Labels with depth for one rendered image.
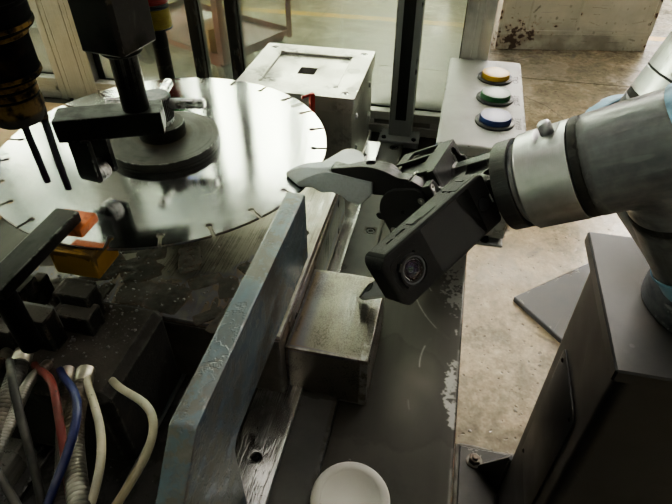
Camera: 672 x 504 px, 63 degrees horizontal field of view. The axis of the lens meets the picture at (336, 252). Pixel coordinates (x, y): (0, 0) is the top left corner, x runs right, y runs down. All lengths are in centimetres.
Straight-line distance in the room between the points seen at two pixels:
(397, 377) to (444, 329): 9
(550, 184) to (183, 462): 29
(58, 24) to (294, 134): 69
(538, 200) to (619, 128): 7
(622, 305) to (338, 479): 42
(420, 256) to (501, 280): 147
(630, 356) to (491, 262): 126
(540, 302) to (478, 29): 105
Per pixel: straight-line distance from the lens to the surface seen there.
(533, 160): 42
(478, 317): 172
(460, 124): 74
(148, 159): 55
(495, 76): 86
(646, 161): 40
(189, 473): 29
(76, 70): 121
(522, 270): 192
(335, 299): 57
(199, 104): 56
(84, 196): 54
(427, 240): 40
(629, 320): 74
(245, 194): 50
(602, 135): 41
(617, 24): 384
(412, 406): 58
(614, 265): 81
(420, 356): 62
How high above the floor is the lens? 123
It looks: 41 degrees down
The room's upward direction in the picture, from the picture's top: straight up
